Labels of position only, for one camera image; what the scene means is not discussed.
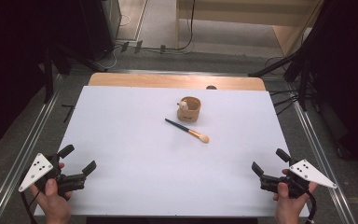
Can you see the black cabinet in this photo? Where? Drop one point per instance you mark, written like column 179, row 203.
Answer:
column 96, row 28

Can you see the person's left hand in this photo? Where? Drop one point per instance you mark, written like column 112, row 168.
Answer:
column 54, row 203

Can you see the person's right hand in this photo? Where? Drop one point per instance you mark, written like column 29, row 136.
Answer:
column 287, row 208

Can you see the black tripod stand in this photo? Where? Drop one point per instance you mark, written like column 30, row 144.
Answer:
column 48, row 74
column 301, row 68

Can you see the light wooden shelf unit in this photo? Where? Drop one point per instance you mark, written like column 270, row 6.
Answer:
column 286, row 18

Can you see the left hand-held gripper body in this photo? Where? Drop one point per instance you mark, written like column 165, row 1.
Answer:
column 37, row 169

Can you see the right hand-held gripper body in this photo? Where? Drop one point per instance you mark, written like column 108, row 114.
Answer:
column 307, row 172

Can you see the black curtain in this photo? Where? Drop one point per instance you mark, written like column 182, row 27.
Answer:
column 9, row 62
column 351, row 77

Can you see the white table cover board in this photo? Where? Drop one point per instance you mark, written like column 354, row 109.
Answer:
column 136, row 161

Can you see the brown cup with bear figure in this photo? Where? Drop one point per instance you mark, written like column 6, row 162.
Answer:
column 189, row 110

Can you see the light wooden table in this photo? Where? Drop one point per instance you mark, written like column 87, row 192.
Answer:
column 155, row 81

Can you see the aluminium floor rail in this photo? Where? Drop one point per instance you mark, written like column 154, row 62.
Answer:
column 21, row 155
column 323, row 158

